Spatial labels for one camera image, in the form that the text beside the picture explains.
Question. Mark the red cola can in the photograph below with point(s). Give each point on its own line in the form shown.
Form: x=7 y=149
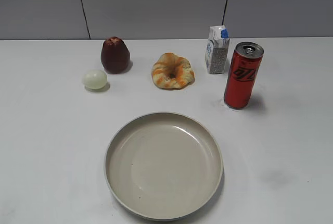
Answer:
x=245 y=63

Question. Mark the beige round plate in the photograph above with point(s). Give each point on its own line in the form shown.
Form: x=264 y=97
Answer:
x=163 y=166

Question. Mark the orange striped bagel bread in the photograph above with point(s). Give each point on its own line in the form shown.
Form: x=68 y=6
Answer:
x=172 y=72

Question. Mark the dark red wax apple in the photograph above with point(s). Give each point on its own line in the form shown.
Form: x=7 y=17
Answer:
x=115 y=56

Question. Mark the white blue milk carton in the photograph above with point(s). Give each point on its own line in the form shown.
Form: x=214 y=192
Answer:
x=217 y=49

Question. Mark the white peeled egg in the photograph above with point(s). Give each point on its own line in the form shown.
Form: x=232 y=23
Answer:
x=94 y=79

